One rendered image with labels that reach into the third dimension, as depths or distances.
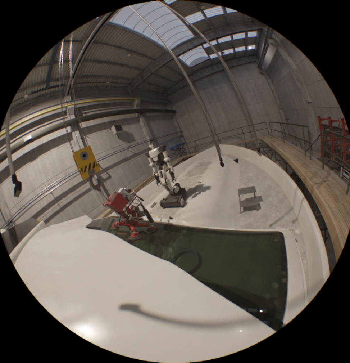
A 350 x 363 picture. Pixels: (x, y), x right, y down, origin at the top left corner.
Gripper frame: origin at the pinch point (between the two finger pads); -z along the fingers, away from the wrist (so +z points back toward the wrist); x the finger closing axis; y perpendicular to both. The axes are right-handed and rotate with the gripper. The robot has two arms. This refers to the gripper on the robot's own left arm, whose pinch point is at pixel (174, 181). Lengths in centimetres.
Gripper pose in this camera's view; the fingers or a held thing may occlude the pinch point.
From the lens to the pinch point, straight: 250.1
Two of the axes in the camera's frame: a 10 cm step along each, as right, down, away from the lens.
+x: -4.9, 2.7, -8.3
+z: -2.8, -9.5, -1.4
